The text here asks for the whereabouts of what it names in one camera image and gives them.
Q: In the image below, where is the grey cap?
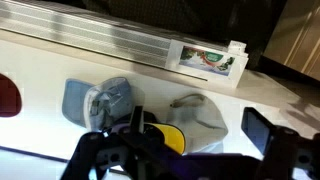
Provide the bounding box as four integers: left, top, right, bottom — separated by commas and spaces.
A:
166, 94, 228, 154

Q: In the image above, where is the maroon cap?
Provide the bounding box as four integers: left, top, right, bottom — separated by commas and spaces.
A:
0, 74, 22, 117

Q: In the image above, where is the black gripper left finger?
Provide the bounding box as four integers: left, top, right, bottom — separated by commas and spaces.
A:
60, 132, 107, 180

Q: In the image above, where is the white box with colourful label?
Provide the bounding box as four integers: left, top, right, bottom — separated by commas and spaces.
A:
165, 40, 249, 88

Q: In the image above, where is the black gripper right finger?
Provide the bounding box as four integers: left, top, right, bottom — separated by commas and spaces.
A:
241, 107, 276, 155

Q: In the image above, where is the light blue denim cap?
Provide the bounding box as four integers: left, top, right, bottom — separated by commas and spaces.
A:
62, 77, 133, 131

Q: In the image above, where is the navy cap with yellow brim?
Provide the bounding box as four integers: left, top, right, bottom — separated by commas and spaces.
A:
113, 111, 186, 156

